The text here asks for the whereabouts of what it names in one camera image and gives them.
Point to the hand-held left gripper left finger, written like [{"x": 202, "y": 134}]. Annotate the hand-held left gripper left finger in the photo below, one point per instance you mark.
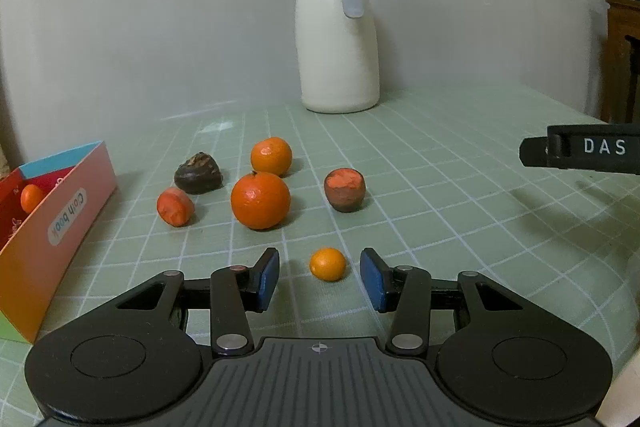
[{"x": 268, "y": 279}]

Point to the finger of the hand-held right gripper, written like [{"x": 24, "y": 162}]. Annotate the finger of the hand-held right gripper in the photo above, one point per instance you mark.
[{"x": 534, "y": 152}]

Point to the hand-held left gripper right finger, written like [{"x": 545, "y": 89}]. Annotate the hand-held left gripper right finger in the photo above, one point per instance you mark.
[{"x": 372, "y": 279}]

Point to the small orange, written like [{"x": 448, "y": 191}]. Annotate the small orange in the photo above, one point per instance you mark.
[
  {"x": 31, "y": 198},
  {"x": 327, "y": 264}
]

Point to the brown fruit with orange cut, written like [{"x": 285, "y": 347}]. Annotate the brown fruit with orange cut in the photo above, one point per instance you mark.
[{"x": 344, "y": 189}]

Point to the peeled orange fruit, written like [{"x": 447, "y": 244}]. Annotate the peeled orange fruit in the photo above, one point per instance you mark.
[{"x": 175, "y": 206}]

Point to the dark brown wrinkled fruit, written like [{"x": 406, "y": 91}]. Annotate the dark brown wrinkled fruit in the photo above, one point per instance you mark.
[{"x": 197, "y": 173}]

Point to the colourful cardboard box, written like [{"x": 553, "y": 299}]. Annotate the colourful cardboard box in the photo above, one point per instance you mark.
[{"x": 50, "y": 232}]

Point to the wooden cabinet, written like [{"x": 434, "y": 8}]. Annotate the wooden cabinet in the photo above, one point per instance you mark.
[{"x": 622, "y": 57}]

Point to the green grid tablecloth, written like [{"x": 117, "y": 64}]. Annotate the green grid tablecloth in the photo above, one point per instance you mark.
[{"x": 450, "y": 217}]

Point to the white thermos jug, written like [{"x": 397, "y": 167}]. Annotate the white thermos jug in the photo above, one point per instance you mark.
[{"x": 335, "y": 47}]

